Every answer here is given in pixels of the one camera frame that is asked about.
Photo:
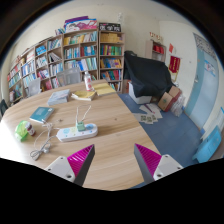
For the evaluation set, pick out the red wall banner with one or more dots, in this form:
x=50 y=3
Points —
x=174 y=64

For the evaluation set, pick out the papers on floor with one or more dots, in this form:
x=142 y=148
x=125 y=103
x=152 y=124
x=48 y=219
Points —
x=149 y=113

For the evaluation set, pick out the grey-blue book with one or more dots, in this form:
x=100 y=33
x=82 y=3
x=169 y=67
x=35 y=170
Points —
x=59 y=97

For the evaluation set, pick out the green plastic container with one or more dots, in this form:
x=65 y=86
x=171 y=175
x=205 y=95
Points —
x=21 y=131

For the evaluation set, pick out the grey chair left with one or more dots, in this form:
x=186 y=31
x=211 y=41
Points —
x=34 y=87

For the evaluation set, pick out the grey mesh chair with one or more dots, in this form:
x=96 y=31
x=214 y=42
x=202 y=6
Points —
x=69 y=76

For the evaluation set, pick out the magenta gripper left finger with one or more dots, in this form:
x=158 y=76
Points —
x=73 y=168

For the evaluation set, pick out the small wall shelf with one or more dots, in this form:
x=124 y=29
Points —
x=155 y=50

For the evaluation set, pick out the wooden bookshelf wall unit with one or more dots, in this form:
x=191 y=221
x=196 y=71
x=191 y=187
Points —
x=50 y=56

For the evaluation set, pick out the blue door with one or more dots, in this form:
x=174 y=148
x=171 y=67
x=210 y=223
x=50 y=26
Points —
x=206 y=81

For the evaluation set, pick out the clear plastic bottle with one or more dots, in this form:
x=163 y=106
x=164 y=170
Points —
x=88 y=81

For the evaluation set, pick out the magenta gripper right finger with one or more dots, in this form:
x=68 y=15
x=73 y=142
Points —
x=154 y=166

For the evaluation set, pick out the blue folder on floor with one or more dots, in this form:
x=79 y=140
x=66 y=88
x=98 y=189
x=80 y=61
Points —
x=208 y=147

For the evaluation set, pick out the yellow notebook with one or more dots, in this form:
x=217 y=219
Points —
x=103 y=89

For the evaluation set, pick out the black cloth cover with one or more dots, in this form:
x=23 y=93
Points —
x=149 y=77

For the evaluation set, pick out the white storage box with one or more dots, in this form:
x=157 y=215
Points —
x=138 y=99

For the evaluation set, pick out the white power strip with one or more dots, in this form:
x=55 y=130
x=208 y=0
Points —
x=73 y=134

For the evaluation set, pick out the narrow wooden bookshelf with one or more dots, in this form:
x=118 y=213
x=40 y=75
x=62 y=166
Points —
x=111 y=58

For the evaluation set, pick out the teal book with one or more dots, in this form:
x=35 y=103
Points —
x=41 y=114

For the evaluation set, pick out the green charger plug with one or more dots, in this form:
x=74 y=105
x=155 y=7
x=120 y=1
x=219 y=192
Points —
x=80 y=126

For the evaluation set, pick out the yellow booklet stack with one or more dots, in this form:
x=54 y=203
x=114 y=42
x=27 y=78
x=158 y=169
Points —
x=83 y=95

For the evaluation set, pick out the cardboard box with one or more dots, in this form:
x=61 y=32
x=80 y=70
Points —
x=169 y=98

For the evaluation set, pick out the colourful boxes atop shelf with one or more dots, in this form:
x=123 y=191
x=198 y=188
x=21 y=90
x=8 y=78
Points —
x=77 y=24

